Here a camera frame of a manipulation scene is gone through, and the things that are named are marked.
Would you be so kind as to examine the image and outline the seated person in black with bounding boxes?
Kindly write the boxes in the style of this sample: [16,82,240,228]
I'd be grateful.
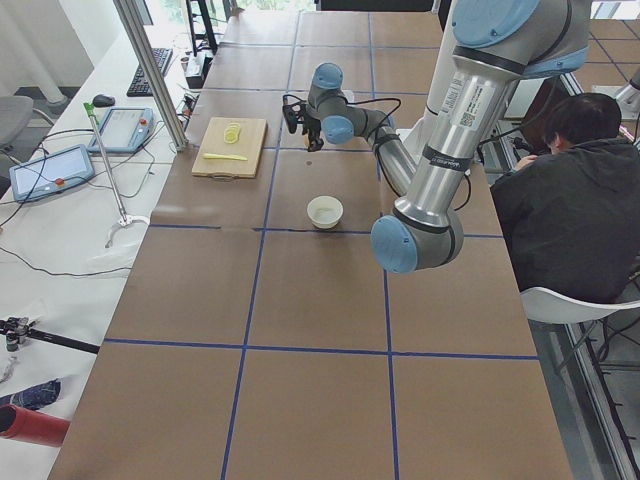
[490,93,639,303]

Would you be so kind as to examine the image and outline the white chair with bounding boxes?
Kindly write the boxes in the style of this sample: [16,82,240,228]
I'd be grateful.
[520,287,639,324]

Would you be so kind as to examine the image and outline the red bottle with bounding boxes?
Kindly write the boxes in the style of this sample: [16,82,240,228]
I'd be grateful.
[1,404,70,447]

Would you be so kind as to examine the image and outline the wooden cutting board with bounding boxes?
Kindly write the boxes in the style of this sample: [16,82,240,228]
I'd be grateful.
[191,117,267,179]

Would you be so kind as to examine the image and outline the black keyboard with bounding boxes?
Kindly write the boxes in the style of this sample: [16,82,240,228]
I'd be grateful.
[125,47,174,98]

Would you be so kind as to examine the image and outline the aluminium frame post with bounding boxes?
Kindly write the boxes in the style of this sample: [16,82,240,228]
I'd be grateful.
[113,0,188,152]

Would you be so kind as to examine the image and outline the teach pendant far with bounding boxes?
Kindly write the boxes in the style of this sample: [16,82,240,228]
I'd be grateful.
[98,107,154,155]

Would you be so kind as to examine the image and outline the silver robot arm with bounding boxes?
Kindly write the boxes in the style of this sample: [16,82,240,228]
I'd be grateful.
[306,1,591,273]

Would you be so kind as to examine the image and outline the reacher grabber stick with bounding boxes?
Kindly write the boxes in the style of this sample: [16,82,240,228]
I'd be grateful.
[83,102,150,248]

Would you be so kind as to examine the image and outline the black computer mouse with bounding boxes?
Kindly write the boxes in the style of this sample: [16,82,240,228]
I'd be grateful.
[92,94,116,108]

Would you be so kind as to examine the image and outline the teach pendant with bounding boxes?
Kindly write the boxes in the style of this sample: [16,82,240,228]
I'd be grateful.
[98,107,154,155]
[9,145,95,203]

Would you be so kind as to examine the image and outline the lemon slice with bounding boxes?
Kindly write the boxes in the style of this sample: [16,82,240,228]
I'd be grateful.
[223,128,240,144]

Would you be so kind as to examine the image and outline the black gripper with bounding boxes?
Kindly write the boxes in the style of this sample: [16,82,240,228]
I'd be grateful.
[303,118,324,152]

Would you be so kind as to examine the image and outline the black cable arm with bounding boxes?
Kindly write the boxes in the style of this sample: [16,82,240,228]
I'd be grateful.
[282,93,474,211]

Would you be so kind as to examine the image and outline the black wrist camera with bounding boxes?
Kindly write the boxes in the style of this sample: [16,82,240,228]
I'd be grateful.
[282,93,306,134]

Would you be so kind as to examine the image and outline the teach pendant near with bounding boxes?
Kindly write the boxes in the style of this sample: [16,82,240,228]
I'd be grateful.
[9,145,95,203]

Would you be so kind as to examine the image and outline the white bowl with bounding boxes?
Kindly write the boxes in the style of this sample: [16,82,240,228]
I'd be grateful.
[306,195,344,229]

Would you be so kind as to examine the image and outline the yellow plastic knife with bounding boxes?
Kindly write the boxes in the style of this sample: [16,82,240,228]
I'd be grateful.
[202,153,248,161]

